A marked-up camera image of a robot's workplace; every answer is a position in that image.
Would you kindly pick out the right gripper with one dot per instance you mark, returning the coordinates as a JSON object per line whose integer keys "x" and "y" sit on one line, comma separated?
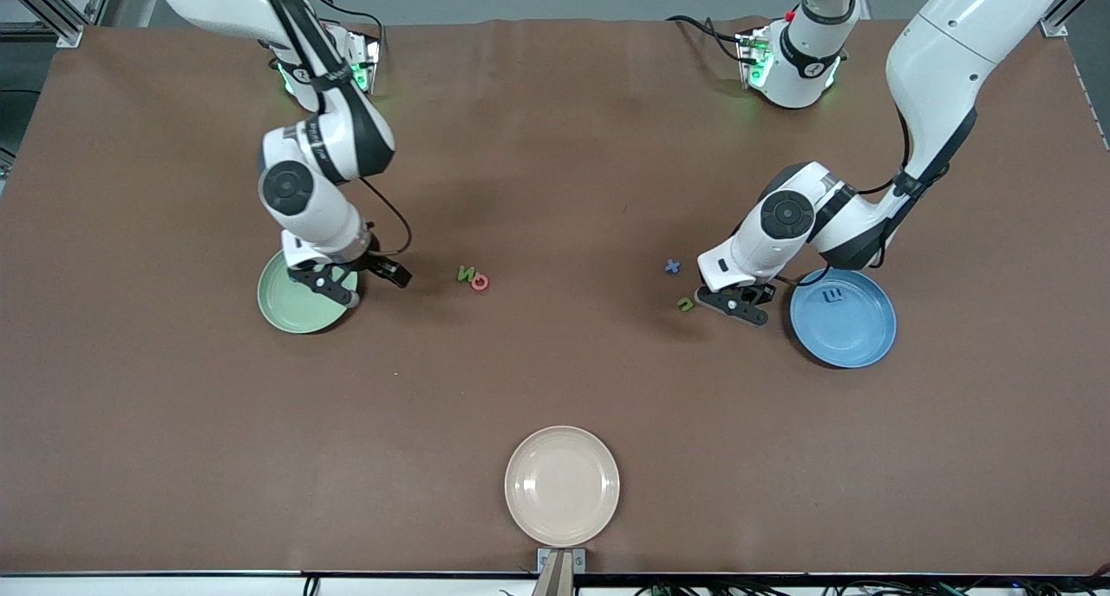
{"x": 375, "y": 263}

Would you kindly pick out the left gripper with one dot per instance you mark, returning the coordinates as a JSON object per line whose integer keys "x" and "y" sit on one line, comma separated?
{"x": 768, "y": 293}

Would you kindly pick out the blue foam letter m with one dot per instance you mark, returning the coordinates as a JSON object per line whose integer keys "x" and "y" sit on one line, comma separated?
{"x": 833, "y": 296}

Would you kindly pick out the green foam letter N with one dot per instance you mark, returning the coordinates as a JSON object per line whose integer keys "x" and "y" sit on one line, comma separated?
{"x": 466, "y": 272}

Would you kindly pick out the red round foam letter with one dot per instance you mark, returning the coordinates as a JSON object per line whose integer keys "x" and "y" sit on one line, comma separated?
{"x": 479, "y": 282}

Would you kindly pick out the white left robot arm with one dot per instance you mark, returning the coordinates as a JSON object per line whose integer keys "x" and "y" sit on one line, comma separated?
{"x": 945, "y": 49}

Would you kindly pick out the metal arm base connector plate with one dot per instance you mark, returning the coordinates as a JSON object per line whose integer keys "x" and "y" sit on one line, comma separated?
{"x": 756, "y": 58}
{"x": 364, "y": 62}

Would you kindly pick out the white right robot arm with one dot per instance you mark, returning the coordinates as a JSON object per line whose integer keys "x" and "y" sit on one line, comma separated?
{"x": 325, "y": 219}

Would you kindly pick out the blue plate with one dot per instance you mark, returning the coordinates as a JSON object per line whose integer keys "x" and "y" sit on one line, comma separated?
{"x": 854, "y": 336}

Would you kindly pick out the green plate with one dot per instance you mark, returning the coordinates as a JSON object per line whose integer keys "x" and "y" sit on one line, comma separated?
{"x": 295, "y": 314}

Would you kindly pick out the brown table cover mat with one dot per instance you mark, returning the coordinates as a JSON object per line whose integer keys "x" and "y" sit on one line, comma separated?
{"x": 555, "y": 188}

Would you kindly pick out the beige plate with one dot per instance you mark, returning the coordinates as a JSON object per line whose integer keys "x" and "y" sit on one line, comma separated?
{"x": 562, "y": 486}

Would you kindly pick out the metal camera post bracket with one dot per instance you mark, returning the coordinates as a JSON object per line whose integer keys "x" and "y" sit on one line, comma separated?
{"x": 562, "y": 583}

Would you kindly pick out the aluminium frame post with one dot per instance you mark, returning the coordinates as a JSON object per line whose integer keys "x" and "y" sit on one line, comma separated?
{"x": 69, "y": 36}
{"x": 1052, "y": 25}

